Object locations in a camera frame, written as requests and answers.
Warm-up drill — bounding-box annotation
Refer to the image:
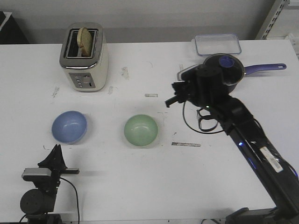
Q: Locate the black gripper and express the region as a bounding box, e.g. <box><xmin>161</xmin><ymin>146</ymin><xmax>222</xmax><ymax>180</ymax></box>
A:
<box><xmin>37</xmin><ymin>144</ymin><xmax>79</xmax><ymax>194</ymax></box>
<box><xmin>165</xmin><ymin>66</ymin><xmax>203</xmax><ymax>108</ymax></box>

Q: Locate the blue bowl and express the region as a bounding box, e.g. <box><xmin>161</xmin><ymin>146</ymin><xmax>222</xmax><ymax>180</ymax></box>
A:
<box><xmin>51</xmin><ymin>111</ymin><xmax>88</xmax><ymax>144</ymax></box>

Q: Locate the green bowl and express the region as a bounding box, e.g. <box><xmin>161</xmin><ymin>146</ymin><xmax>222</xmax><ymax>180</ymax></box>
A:
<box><xmin>124</xmin><ymin>114</ymin><xmax>158</xmax><ymax>147</ymax></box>

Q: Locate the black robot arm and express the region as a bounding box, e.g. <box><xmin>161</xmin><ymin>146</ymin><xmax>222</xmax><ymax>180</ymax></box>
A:
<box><xmin>165</xmin><ymin>65</ymin><xmax>299</xmax><ymax>224</ymax></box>
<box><xmin>20</xmin><ymin>144</ymin><xmax>79</xmax><ymax>224</ymax></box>

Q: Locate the clear plastic container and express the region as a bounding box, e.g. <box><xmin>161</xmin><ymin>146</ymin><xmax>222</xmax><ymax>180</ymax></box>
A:
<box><xmin>192</xmin><ymin>33</ymin><xmax>242</xmax><ymax>56</ymax></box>

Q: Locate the glass pot lid blue knob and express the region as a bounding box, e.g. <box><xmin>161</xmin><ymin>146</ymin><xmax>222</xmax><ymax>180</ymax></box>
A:
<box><xmin>202</xmin><ymin>53</ymin><xmax>245</xmax><ymax>86</ymax></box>

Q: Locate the dark blue saucepan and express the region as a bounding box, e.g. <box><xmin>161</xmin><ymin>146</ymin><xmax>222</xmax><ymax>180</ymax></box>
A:
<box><xmin>204</xmin><ymin>53</ymin><xmax>287</xmax><ymax>92</ymax></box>

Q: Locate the cream silver toaster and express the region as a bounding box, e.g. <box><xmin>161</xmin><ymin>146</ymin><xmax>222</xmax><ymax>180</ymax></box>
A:
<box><xmin>59</xmin><ymin>22</ymin><xmax>109</xmax><ymax>92</ymax></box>

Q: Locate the slice of bread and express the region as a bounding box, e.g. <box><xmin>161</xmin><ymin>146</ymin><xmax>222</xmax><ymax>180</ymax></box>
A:
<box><xmin>77</xmin><ymin>27</ymin><xmax>93</xmax><ymax>57</ymax></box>

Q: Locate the black object top left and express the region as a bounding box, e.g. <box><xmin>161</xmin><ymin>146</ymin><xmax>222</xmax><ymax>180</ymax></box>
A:
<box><xmin>0</xmin><ymin>11</ymin><xmax>29</xmax><ymax>44</ymax></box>

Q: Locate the white slotted shelf rack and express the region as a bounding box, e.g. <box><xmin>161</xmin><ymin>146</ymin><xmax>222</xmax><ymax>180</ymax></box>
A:
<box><xmin>255</xmin><ymin>0</ymin><xmax>299</xmax><ymax>40</ymax></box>

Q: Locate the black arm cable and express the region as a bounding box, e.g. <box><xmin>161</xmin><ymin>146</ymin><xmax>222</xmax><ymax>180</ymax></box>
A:
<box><xmin>18</xmin><ymin>177</ymin><xmax>80</xmax><ymax>222</ymax></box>
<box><xmin>182</xmin><ymin>101</ymin><xmax>225</xmax><ymax>134</ymax></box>

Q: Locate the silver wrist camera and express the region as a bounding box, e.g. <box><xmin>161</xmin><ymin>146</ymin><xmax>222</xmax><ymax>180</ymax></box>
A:
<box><xmin>21</xmin><ymin>168</ymin><xmax>52</xmax><ymax>181</ymax></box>

